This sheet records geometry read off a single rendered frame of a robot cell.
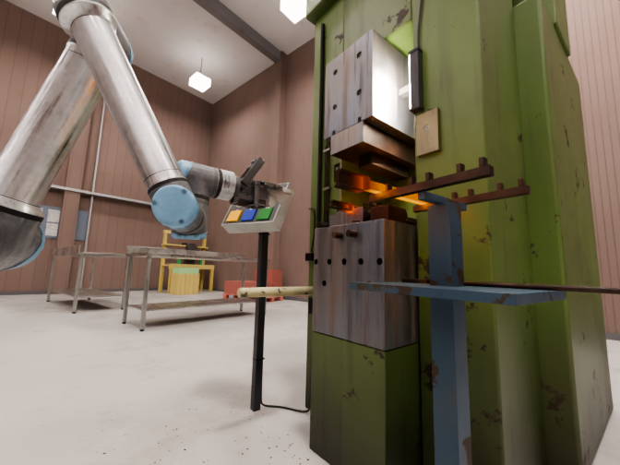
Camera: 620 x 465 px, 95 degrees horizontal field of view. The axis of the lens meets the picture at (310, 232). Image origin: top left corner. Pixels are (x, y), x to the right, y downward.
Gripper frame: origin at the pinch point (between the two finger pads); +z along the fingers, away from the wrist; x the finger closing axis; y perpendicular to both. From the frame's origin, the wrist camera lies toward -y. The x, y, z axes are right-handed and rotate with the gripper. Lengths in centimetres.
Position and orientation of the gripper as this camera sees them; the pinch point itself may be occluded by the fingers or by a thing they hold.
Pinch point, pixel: (285, 192)
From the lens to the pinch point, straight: 102.3
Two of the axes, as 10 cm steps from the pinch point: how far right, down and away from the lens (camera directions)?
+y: -0.3, 9.9, -1.3
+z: 7.8, 1.0, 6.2
